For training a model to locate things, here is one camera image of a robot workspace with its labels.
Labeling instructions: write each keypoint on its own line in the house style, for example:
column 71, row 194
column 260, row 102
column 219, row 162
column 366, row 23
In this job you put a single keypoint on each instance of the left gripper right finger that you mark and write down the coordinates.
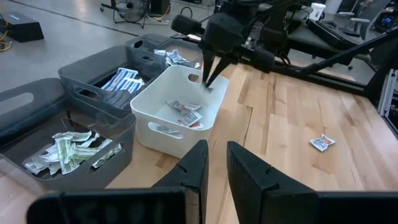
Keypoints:
column 295, row 208

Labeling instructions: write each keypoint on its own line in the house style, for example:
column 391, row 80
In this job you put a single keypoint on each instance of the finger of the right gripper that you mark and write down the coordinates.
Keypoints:
column 207, row 65
column 220, row 70

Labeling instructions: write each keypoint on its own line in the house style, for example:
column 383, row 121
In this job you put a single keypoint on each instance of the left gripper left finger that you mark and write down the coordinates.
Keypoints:
column 124, row 207

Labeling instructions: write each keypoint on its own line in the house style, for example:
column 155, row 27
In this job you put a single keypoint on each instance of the white printed first-aid packet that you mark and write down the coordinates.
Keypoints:
column 190, row 118
column 166, row 129
column 161, row 53
column 177, row 56

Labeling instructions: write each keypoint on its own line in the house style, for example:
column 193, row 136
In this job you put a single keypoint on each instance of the white plastic bin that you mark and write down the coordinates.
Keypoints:
column 174, row 146

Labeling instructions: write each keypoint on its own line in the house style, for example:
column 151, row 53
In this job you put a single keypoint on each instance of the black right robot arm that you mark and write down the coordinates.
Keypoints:
column 273, row 28

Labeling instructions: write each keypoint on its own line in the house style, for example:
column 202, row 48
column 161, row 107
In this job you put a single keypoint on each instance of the black three-compartment tray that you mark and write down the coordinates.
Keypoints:
column 155, row 39

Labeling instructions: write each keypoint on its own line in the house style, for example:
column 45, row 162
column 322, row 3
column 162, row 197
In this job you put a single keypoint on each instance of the red label large white packet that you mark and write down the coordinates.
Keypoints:
column 322, row 142

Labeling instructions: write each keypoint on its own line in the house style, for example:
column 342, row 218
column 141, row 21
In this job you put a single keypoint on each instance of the black office chair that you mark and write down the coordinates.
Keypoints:
column 311, row 40

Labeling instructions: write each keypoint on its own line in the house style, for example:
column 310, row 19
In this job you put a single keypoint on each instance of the black floor fan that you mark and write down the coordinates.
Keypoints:
column 130, row 9

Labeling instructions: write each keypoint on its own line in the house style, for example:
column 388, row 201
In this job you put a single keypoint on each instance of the white bucket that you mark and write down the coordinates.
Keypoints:
column 317, row 11

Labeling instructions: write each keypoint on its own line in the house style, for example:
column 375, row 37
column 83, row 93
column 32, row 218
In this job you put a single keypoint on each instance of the wide grey plastic bin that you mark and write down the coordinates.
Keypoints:
column 93, row 63

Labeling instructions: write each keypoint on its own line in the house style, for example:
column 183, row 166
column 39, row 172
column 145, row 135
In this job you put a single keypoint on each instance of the narrow grey plastic bin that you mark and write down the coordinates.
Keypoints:
column 37, row 96

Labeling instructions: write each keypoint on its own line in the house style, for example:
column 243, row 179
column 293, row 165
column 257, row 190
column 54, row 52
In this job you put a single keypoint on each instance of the silver aluminium profile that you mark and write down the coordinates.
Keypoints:
column 388, row 90

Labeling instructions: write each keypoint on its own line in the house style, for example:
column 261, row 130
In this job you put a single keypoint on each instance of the black floor box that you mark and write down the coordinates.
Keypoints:
column 21, row 26

